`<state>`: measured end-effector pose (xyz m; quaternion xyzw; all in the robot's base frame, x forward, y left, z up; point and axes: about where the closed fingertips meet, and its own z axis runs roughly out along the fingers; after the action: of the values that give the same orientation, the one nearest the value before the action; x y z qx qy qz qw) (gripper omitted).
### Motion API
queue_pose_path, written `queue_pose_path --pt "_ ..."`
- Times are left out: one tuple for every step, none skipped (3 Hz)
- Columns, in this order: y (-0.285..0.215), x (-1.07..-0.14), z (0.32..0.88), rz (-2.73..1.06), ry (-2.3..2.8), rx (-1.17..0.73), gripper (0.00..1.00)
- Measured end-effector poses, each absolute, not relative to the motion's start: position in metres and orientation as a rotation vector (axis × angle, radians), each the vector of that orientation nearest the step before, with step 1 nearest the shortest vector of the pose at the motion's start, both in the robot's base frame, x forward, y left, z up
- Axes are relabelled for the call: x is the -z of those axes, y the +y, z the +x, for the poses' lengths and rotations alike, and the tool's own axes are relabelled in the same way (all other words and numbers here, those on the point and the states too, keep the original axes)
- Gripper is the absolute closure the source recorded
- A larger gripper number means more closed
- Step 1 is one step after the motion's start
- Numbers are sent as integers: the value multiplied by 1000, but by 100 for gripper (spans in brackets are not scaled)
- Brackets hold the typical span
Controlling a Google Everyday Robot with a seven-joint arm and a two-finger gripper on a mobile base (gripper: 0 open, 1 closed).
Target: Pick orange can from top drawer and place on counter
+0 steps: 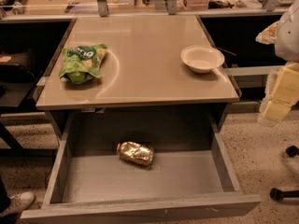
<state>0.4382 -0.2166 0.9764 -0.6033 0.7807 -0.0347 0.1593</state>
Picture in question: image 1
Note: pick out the crushed orange gold can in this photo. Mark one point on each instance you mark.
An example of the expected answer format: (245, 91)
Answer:
(136, 153)

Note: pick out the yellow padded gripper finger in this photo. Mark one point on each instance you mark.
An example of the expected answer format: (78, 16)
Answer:
(281, 93)

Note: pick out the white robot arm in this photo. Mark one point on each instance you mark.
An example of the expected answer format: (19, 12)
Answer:
(287, 42)

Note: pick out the black chair caster upper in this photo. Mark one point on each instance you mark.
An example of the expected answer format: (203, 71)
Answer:
(292, 151)

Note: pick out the green chip bag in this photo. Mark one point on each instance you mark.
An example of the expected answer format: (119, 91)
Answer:
(82, 63)

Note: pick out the white sneaker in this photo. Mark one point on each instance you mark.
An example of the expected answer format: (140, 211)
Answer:
(16, 204)

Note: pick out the grey cabinet with counter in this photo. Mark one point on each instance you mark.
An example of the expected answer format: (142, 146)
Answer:
(142, 66)

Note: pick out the open grey drawer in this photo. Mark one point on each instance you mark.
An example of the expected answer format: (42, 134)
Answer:
(191, 175)

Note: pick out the black chair caster lower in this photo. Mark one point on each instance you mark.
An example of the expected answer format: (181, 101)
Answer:
(279, 195)

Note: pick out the white bowl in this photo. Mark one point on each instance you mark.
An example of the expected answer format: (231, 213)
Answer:
(202, 59)

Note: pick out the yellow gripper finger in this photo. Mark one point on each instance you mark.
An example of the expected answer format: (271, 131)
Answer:
(268, 35)

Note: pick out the black chair caster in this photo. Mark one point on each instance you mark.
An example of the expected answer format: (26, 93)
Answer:
(292, 151)
(279, 195)

